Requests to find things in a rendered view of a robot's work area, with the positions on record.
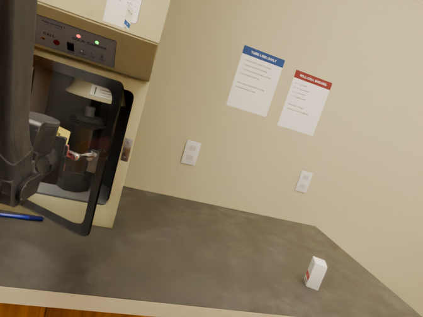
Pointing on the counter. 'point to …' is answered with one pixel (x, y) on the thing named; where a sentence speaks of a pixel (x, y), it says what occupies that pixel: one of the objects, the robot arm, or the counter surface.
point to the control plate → (88, 44)
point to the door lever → (80, 155)
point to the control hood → (139, 70)
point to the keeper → (126, 150)
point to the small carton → (118, 13)
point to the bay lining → (118, 141)
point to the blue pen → (21, 216)
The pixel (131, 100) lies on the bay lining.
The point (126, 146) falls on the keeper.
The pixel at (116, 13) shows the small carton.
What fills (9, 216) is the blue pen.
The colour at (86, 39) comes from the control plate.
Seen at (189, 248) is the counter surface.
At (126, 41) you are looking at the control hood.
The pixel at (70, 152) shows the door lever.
